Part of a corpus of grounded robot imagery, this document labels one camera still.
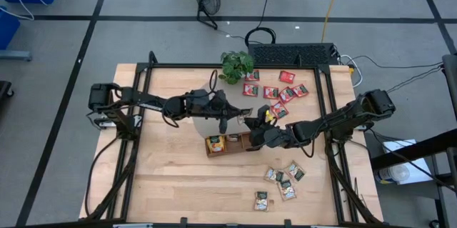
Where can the yellow tag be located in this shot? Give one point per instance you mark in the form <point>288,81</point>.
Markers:
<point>268,116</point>

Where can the grey round mat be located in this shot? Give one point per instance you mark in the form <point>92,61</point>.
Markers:
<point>250,102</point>

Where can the wooden three-compartment tray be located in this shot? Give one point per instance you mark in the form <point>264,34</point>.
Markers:
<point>233,147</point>

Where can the black metal cart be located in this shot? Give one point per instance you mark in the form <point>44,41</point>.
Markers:
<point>414,149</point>

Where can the orange mango tea packet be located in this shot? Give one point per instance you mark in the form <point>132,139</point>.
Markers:
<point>216,146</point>

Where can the white box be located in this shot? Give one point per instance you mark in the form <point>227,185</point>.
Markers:
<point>421,174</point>

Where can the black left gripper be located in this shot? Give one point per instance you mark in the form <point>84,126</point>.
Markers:
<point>209,106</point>

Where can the white round canister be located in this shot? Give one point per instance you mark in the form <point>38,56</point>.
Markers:
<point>396,173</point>

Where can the grey metal foot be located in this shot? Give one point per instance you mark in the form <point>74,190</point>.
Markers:
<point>16,55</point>

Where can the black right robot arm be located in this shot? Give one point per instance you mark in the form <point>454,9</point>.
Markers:
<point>339,121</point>

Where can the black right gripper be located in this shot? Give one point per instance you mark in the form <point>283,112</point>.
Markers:
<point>271,138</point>

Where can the green potted plant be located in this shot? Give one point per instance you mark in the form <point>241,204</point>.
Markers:
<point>235,65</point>

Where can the black mesh computer case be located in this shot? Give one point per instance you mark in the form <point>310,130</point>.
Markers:
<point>289,54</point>

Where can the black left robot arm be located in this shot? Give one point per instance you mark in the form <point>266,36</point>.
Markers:
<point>143,99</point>

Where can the black metal table frame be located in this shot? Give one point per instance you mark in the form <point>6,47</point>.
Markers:
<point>178,65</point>

